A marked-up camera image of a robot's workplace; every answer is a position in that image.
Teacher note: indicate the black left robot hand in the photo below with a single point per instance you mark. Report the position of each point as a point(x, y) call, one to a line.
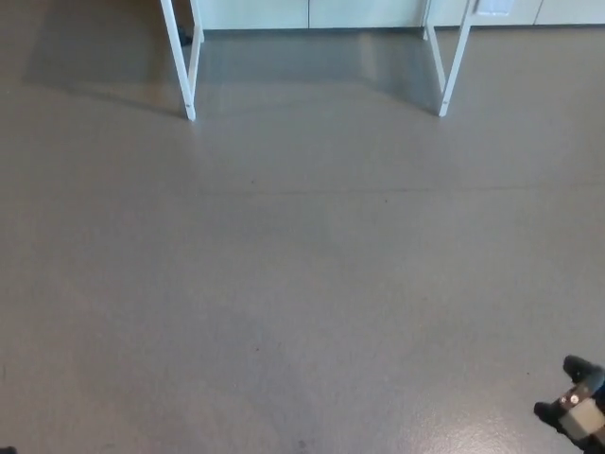
point(5, 450)

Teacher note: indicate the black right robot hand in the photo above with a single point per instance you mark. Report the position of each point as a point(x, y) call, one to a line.
point(581, 411)

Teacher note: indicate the small black object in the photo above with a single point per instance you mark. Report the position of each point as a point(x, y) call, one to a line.
point(184, 37)

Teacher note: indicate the white cabinet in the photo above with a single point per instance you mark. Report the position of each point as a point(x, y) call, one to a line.
point(283, 13)

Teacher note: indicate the white desk leg frame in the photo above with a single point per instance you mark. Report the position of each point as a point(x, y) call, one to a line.
point(454, 66)
point(182, 75)

